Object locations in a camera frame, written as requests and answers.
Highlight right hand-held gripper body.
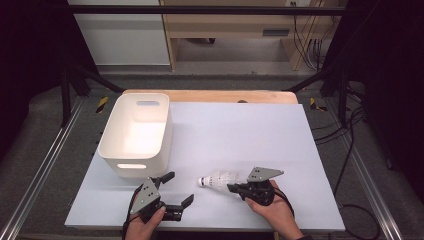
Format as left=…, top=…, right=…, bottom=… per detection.
left=244, top=166, right=285, bottom=207

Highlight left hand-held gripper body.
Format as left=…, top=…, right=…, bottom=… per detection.
left=129, top=176, right=183, bottom=225

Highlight white plastic shuttlecock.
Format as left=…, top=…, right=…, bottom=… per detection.
left=198, top=174, right=234, bottom=195
left=215, top=170, right=250, bottom=198

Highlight white plastic storage basket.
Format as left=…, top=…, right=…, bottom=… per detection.
left=97, top=92, right=174, bottom=179

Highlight person's right hand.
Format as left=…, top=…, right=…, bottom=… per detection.
left=244, top=180, right=302, bottom=237

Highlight person's left hand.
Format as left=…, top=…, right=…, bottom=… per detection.
left=124, top=206, right=167, bottom=240

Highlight white table sheet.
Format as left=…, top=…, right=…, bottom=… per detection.
left=64, top=101, right=346, bottom=233

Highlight yellow-black floor tape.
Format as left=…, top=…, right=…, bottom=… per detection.
left=95, top=96, right=110, bottom=115
left=309, top=97, right=330, bottom=113

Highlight black metal stand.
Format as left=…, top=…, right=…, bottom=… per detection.
left=60, top=62, right=125, bottom=128
left=285, top=65, right=352, bottom=128

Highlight white cabinet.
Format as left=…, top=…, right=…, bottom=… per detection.
left=67, top=0, right=171, bottom=66

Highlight light wooden desk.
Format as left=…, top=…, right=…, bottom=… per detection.
left=159, top=0, right=348, bottom=72

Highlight black curtain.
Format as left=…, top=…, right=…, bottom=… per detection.
left=322, top=0, right=424, bottom=193
left=0, top=0, right=99, bottom=158

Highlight right hand-held gripper cable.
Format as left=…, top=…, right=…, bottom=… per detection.
left=273, top=187, right=296, bottom=218

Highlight hand-held gripper cable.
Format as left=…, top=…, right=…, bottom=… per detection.
left=121, top=185, right=144, bottom=240
left=273, top=187, right=296, bottom=218

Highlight left hand-held gripper cable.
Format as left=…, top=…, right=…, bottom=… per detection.
left=121, top=185, right=144, bottom=240

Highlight black floor cables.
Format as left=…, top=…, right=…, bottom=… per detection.
left=312, top=105, right=382, bottom=240

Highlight aluminium floor rail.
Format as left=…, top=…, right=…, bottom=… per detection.
left=0, top=96, right=85, bottom=240
left=324, top=97, right=405, bottom=240

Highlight black cables under desk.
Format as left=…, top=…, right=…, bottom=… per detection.
left=290, top=1, right=327, bottom=72

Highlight dark desk drawer handle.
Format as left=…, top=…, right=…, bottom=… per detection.
left=261, top=28, right=291, bottom=37

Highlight black horizontal frame bar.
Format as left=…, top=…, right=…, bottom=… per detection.
left=65, top=4, right=348, bottom=16

